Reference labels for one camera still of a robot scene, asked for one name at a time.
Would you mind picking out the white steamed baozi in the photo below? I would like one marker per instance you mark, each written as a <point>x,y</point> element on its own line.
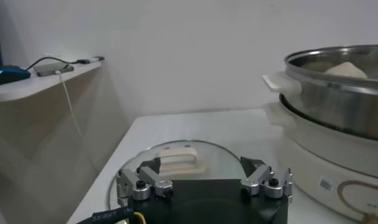
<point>347,70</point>

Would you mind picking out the round glass pot lid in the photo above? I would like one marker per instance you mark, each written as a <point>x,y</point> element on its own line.
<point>219,161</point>

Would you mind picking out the blue computer mouse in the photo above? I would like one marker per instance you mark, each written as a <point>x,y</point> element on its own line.
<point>9,75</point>

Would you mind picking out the stainless steel steamer basket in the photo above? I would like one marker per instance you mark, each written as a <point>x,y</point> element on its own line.
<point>328,106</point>

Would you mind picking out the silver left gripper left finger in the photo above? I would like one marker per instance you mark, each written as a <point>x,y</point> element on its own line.
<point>152,179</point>

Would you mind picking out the white side desk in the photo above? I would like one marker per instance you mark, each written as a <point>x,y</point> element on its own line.
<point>39,152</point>

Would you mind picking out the cream electric cooking pot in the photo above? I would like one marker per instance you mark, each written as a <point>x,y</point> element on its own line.
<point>313,158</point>

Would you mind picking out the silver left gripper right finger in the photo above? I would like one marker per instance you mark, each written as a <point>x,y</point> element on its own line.
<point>261,176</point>

